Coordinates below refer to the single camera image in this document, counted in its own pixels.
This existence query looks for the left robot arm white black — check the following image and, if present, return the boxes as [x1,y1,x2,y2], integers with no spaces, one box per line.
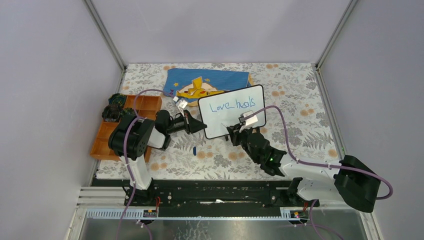
[108,110,207,206]

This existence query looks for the dark green scrunchie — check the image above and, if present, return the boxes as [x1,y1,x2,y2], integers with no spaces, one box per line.
[120,107,136,120]
[108,93,127,107]

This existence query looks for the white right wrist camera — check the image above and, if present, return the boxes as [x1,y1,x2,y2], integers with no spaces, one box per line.
[239,110,259,132]

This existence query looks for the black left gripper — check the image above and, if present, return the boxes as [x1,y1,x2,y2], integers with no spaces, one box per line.
[165,109,207,135]

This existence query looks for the left aluminium frame post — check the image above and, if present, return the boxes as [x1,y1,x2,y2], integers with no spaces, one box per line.
[82,0,127,71]

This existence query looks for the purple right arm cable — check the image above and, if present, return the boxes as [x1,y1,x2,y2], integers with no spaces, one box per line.
[245,105,394,201]

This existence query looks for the black framed whiteboard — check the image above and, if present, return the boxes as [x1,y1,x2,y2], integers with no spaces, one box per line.
[198,84,265,140]

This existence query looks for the blue pikachu cloth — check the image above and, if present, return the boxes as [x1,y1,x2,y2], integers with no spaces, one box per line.
[163,68,253,107]

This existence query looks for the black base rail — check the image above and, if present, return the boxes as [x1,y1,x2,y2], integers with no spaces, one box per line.
[122,179,313,209]

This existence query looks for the dark green scrunchie right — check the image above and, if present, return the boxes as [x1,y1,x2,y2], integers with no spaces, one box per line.
[120,107,136,120]

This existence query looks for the orange compartment tray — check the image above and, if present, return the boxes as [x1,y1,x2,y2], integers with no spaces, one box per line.
[90,95,162,161]

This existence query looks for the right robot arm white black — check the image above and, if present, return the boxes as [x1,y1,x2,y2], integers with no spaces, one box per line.
[226,124,381,213]

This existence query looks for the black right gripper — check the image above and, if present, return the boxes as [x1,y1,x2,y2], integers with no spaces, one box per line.
[226,123,260,164]

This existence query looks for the dark green scrunchie top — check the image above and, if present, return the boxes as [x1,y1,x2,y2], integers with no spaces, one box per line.
[108,93,127,107]

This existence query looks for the right aluminium frame post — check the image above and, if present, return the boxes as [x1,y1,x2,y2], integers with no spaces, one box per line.
[315,0,359,70]

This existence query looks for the aluminium frame post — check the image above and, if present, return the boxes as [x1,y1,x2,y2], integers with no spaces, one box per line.
[82,0,127,71]
[315,0,359,70]

